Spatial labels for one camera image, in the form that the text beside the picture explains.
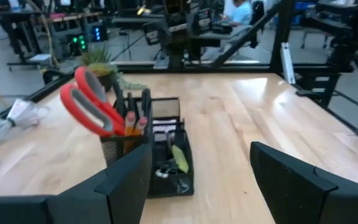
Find black computer with green lights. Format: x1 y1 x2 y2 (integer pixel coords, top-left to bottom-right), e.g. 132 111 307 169
68 32 90 55

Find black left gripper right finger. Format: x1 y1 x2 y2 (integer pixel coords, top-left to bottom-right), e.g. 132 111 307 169
249 141 358 224

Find red-handled scissors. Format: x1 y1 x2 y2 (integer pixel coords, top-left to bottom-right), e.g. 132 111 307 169
59 65 127 139

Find yellow hanging cable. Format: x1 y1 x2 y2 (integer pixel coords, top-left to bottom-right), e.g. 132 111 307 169
42 15 57 67

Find small black binder clip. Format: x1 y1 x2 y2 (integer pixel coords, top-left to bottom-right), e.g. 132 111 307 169
154 164 180 180

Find potted succulent plant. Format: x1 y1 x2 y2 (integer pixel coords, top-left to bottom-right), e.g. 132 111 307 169
81 45 149 93

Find person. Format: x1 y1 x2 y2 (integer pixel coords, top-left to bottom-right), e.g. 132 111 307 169
201 0 256 60

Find black computer with blue lights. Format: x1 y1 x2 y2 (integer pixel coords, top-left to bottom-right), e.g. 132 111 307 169
91 25 109 42

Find bundled white lamp cord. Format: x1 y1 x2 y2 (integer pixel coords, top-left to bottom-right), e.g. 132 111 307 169
0 98 50 185

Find black mesh desk organizer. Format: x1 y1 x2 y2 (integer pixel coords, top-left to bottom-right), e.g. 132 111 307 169
99 96 196 199

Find black pen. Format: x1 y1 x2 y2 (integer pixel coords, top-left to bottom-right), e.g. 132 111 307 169
139 90 147 119
145 88 153 119
126 92 135 114
112 81 126 119

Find yellow-green highlighter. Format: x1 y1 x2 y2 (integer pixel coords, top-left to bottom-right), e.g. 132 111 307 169
170 144 190 174

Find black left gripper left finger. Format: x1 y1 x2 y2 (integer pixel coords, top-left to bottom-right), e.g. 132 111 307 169
0 142 153 224

